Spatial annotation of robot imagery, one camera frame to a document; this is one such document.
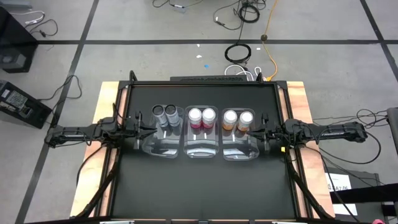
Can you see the black case with labels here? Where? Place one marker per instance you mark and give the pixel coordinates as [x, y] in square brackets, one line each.
[363, 177]

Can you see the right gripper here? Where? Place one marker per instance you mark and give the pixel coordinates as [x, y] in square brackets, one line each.
[276, 133]

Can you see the clear plastic bin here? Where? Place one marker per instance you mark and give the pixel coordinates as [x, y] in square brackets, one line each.
[239, 146]
[201, 143]
[163, 143]

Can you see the light wooden base board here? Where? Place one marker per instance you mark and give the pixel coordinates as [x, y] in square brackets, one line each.
[102, 99]

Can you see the black table frame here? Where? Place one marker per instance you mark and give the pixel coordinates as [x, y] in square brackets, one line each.
[202, 83]

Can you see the black perforated box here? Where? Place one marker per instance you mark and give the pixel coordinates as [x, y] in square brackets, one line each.
[206, 78]

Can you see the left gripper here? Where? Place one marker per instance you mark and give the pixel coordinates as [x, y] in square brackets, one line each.
[129, 132]

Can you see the black computer box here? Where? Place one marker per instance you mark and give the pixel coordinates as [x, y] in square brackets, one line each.
[21, 104]

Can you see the black box with dial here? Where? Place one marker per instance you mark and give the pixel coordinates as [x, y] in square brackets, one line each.
[14, 60]

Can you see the grey power adapter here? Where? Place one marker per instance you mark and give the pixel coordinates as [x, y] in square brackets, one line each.
[179, 7]

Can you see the white paper label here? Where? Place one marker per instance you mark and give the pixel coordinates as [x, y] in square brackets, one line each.
[339, 182]
[345, 209]

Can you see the black cabinet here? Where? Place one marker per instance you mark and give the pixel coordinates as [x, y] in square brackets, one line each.
[15, 28]

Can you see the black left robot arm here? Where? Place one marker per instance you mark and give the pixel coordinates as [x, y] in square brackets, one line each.
[77, 134]

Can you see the pink object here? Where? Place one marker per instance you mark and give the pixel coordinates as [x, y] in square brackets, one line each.
[377, 221]

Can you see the black round floor plug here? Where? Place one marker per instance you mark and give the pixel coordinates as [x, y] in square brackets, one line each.
[264, 37]

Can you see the grey post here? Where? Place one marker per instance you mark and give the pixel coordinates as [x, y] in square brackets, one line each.
[394, 130]

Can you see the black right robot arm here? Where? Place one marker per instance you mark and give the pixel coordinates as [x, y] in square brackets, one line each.
[335, 134]

